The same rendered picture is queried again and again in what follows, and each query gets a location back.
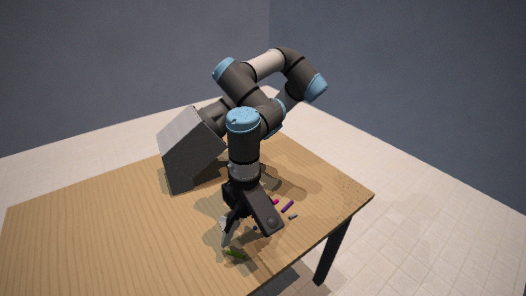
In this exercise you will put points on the purple rod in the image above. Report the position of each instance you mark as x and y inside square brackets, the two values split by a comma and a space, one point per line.
[287, 206]

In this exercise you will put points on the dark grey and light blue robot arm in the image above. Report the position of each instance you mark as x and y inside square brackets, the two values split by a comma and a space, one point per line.
[247, 126]

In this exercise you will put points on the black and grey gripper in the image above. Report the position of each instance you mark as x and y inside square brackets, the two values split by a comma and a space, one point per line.
[230, 223]

